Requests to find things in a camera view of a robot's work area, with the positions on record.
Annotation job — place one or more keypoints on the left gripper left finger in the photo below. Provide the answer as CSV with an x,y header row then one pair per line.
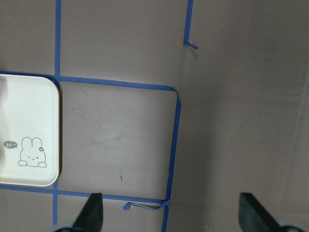
x,y
90,218

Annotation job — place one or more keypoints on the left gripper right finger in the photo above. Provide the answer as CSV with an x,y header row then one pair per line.
x,y
253,217

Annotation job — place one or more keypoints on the beige serving tray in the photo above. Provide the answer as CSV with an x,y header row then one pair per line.
x,y
29,130

